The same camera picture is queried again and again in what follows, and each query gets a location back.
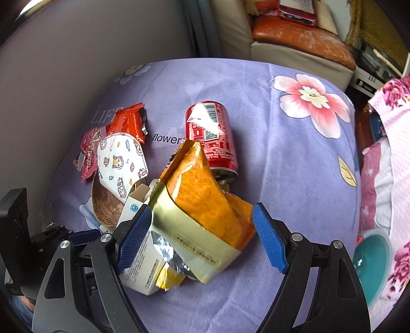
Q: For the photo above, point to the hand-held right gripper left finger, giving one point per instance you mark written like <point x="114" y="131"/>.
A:
<point x="134" y="237"/>

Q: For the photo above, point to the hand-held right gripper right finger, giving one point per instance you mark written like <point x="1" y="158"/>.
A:
<point x="267" y="237"/>

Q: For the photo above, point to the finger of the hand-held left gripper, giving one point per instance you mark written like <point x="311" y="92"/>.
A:
<point x="85" y="236"/>

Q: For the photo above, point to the white carton box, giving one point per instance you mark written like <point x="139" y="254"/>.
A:
<point x="144" y="262"/>

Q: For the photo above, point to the brown paper bowl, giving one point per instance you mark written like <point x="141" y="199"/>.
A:
<point x="105" y="201"/>

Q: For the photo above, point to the orange snack bag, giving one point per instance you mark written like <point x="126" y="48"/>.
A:
<point x="205" y="198"/>

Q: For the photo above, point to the cartoon print face mask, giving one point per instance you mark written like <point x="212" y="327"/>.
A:
<point x="118" y="160"/>

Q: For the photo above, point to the pink snack wrapper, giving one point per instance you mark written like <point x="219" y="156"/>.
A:
<point x="89" y="150"/>

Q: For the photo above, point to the teal plastic bucket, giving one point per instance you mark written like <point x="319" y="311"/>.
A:
<point x="371" y="265"/>

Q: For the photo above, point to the red soda can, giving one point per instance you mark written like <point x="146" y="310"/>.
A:
<point x="211" y="134"/>

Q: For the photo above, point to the orange-red foil packet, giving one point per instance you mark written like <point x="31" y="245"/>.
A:
<point x="126" y="120"/>

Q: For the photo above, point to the purple floral blanket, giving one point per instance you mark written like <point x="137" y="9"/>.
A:
<point x="272" y="153"/>

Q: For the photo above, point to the pink floral quilt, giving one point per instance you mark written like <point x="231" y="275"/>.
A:
<point x="397" y="160"/>

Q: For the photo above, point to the white low shelf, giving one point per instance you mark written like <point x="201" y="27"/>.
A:
<point x="365" y="83"/>

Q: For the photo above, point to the orange seat cushion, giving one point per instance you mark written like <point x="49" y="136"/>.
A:
<point x="301" y="35"/>

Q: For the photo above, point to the beige leather sofa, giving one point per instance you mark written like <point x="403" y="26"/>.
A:
<point x="230" y="28"/>

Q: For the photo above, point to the grey-blue curtain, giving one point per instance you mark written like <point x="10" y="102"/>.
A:
<point x="200" y="28"/>

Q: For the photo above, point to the bottle print pillow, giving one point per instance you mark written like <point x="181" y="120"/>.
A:
<point x="296" y="12"/>

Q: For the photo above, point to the beige pillow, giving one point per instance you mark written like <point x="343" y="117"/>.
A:
<point x="325" y="16"/>

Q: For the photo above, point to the cream plush cushion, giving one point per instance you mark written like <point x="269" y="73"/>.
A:
<point x="256" y="6"/>

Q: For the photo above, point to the leopard print curtain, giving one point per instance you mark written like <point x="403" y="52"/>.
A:
<point x="378" y="32"/>

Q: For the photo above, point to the window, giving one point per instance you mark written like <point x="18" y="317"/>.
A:
<point x="32" y="6"/>

